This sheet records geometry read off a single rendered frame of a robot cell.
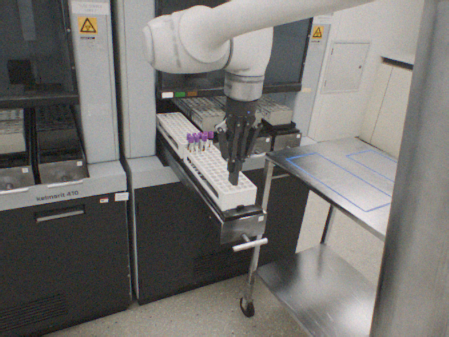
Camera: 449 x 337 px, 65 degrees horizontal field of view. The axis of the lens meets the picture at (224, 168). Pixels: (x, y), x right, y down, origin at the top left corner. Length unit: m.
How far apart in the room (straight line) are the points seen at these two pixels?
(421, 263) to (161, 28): 0.54
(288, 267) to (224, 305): 0.38
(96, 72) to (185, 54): 0.57
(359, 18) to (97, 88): 2.46
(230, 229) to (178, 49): 0.47
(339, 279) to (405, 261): 1.27
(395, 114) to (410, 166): 3.13
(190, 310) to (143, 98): 0.99
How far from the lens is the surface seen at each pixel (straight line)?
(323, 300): 1.51
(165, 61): 0.69
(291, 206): 1.71
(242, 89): 0.80
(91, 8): 1.18
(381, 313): 0.41
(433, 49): 0.32
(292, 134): 1.49
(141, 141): 1.31
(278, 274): 1.56
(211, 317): 1.73
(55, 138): 1.25
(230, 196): 0.90
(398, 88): 3.44
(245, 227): 0.94
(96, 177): 1.24
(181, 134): 1.23
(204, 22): 0.64
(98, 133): 1.27
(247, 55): 0.77
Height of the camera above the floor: 1.34
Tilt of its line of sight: 28 degrees down
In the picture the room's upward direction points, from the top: 5 degrees clockwise
